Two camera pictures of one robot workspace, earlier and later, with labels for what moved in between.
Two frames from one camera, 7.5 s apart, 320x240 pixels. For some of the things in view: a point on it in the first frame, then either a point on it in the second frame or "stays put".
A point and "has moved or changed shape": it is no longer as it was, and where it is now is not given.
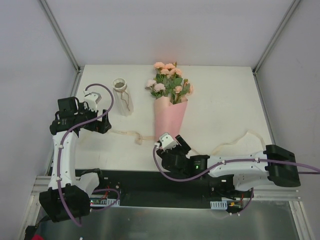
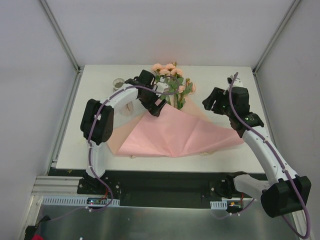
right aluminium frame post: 293,6 stays put
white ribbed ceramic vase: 122,96 stays put
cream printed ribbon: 139,139 to 208,153
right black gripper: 175,152 to 216,100
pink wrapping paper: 169,117 has moved or changed shape
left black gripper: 99,124 to 152,104
